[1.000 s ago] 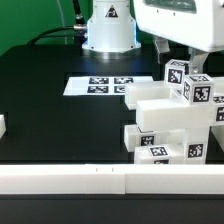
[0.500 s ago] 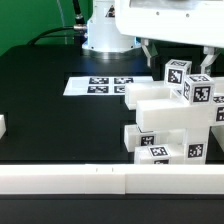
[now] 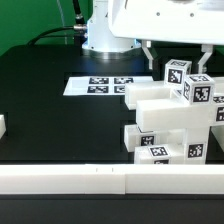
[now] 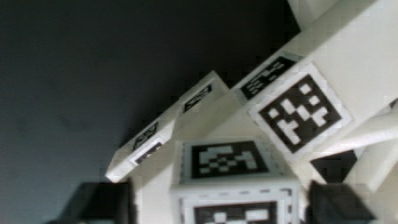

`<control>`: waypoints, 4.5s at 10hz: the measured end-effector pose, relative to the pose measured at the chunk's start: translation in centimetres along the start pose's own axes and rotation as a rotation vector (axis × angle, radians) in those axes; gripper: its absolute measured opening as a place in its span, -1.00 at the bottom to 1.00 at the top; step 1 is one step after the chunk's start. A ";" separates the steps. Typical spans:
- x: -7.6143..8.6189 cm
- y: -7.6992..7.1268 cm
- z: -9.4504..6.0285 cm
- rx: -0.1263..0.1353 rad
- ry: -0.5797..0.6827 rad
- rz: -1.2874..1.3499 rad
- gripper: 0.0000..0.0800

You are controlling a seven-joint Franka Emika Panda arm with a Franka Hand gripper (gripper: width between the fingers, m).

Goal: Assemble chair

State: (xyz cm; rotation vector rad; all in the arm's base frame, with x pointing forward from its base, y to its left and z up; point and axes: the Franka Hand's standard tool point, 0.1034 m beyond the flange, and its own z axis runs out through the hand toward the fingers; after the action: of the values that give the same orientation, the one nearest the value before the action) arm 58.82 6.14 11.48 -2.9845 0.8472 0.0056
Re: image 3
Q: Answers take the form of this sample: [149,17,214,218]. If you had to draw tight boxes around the white front rail fixture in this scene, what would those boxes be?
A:
[0,164,224,195]

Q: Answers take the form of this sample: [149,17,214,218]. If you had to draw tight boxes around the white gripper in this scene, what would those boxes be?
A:
[108,0,224,74]

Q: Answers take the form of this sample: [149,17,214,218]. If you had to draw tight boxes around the white part at edge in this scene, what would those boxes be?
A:
[0,115,6,139]
[211,125,224,152]

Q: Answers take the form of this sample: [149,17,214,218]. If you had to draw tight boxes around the white chair seat part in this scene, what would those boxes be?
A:
[182,92,224,164]

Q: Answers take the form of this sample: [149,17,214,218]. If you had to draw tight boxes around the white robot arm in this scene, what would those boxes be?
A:
[83,0,224,71]

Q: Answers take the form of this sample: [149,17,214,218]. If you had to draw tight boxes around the white tagged cube block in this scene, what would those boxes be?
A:
[181,74,215,105]
[164,59,192,88]

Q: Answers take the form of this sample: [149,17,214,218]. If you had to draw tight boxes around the white chair back frame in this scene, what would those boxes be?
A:
[125,77,224,132]

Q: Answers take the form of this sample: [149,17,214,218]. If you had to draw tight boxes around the white part at right edge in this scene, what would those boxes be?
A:
[211,125,224,152]

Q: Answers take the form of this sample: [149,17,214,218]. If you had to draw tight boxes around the white sheet with four tags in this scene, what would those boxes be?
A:
[63,76,152,96]

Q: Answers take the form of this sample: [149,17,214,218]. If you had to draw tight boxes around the white part at left edge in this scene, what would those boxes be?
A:
[0,115,6,139]

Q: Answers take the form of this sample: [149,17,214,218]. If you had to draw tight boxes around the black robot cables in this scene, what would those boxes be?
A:
[26,0,88,47]

